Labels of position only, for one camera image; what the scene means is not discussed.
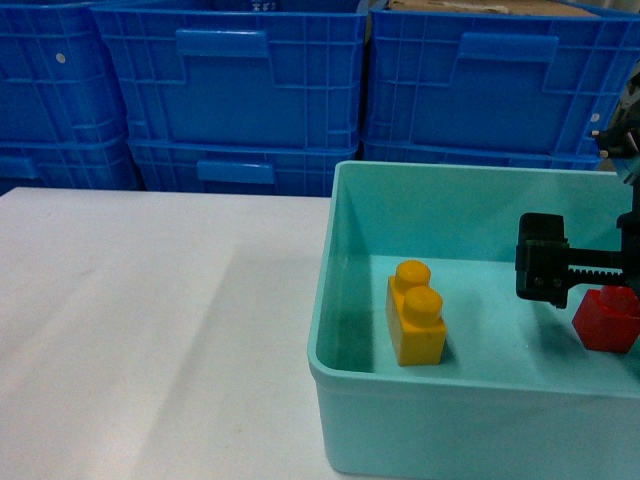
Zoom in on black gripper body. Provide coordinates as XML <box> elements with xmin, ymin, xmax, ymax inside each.
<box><xmin>515</xmin><ymin>69</ymin><xmax>639</xmax><ymax>308</ymax></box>

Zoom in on red toy block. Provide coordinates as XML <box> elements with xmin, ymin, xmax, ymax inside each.
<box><xmin>572</xmin><ymin>286</ymin><xmax>639</xmax><ymax>354</ymax></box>

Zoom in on yellow toy block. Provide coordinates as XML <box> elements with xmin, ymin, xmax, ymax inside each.
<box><xmin>385</xmin><ymin>259</ymin><xmax>447</xmax><ymax>367</ymax></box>

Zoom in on teal plastic bin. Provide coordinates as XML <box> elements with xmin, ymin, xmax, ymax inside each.
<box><xmin>308</xmin><ymin>161</ymin><xmax>639</xmax><ymax>479</ymax></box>

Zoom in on lower blue crate right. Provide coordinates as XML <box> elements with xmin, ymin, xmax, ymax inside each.
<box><xmin>362</xmin><ymin>140</ymin><xmax>601</xmax><ymax>171</ymax></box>

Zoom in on blue crate with cardboard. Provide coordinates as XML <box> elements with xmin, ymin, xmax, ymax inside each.
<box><xmin>364</xmin><ymin>6</ymin><xmax>639</xmax><ymax>156</ymax></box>

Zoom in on cardboard sheet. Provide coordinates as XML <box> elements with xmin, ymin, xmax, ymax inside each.
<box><xmin>384</xmin><ymin>0</ymin><xmax>593</xmax><ymax>17</ymax></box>

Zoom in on lower blue crate middle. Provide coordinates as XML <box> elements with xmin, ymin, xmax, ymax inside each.
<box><xmin>129</xmin><ymin>139</ymin><xmax>358</xmax><ymax>197</ymax></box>

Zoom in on blue crate upper middle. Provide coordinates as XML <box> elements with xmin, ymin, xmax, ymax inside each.
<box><xmin>92</xmin><ymin>1</ymin><xmax>368</xmax><ymax>150</ymax></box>

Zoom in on lower blue crate left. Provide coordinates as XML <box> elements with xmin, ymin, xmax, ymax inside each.
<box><xmin>1</xmin><ymin>138</ymin><xmax>142</xmax><ymax>194</ymax></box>

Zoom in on blue crate upper left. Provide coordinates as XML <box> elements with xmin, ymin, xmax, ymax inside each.
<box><xmin>1</xmin><ymin>1</ymin><xmax>126</xmax><ymax>144</ymax></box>

